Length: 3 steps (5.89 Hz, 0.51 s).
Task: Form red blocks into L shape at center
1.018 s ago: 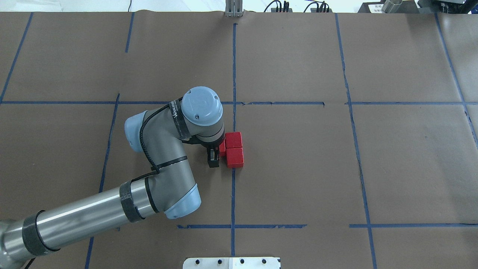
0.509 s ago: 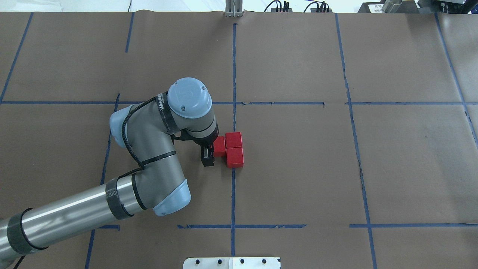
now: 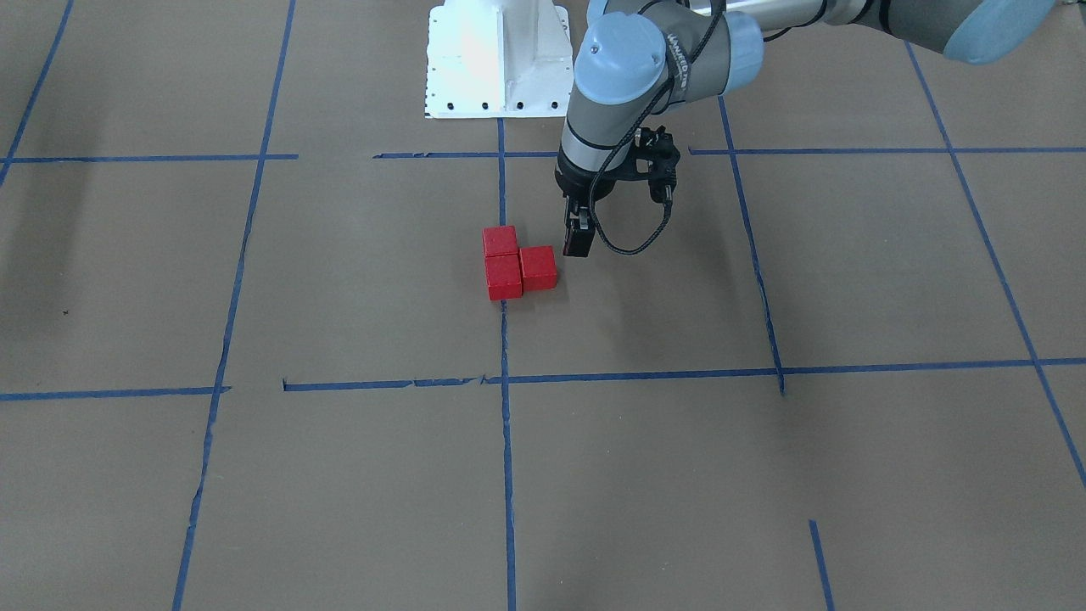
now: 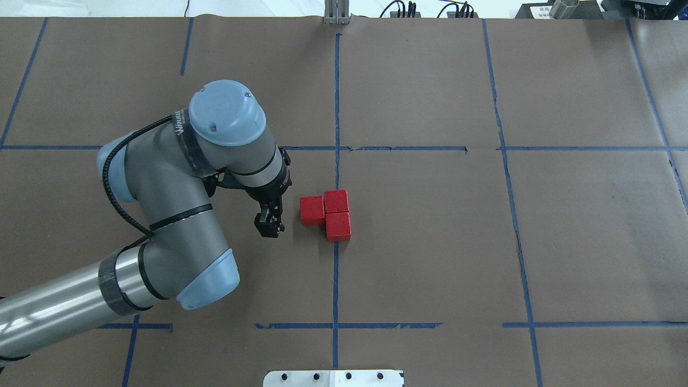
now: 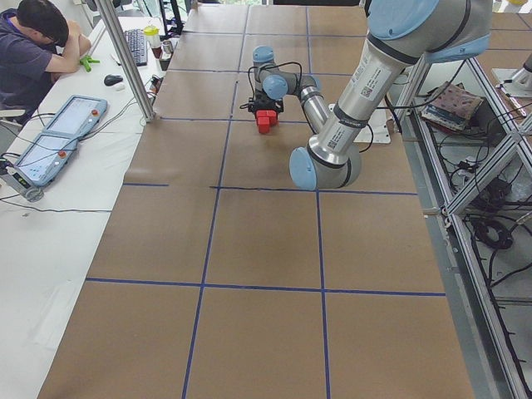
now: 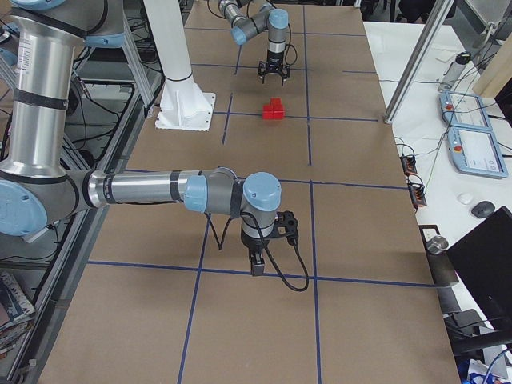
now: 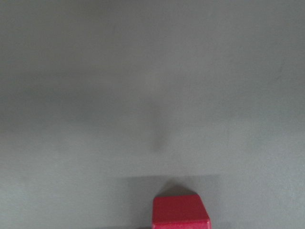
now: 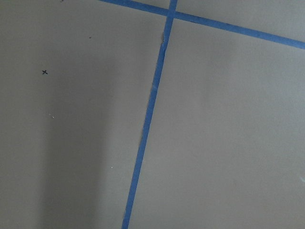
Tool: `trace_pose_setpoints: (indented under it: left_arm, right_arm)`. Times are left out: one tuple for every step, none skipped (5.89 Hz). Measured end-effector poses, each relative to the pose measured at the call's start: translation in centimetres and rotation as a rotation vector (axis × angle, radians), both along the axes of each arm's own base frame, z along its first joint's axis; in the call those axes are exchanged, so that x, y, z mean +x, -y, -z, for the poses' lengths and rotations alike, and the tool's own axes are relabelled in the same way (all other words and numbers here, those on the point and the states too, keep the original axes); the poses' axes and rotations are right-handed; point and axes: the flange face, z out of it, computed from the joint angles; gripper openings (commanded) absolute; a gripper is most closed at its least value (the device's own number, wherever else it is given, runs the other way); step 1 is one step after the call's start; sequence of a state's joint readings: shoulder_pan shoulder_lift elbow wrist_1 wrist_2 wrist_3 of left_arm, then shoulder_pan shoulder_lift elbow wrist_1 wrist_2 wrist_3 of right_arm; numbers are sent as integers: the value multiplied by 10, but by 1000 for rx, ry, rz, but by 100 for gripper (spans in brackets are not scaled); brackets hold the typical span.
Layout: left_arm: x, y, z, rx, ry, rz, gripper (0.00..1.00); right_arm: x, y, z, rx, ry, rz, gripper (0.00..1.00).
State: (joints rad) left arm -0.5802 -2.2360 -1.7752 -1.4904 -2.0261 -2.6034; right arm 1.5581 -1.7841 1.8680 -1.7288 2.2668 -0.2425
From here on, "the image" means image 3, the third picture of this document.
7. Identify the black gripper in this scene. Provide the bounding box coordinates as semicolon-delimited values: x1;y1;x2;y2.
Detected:
555;166;617;258

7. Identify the red block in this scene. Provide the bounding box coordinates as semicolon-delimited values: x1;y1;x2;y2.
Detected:
484;254;525;301
518;246;558;293
481;225;519;258

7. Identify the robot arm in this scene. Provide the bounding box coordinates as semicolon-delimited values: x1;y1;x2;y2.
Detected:
555;1;1055;258

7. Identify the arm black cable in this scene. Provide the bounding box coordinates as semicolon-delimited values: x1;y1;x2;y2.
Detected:
580;0;828;256

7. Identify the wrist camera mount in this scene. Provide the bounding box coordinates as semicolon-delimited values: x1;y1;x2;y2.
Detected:
613;126;681;206

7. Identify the white camera pedestal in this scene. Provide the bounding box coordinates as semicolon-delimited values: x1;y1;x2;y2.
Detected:
424;1;574;120

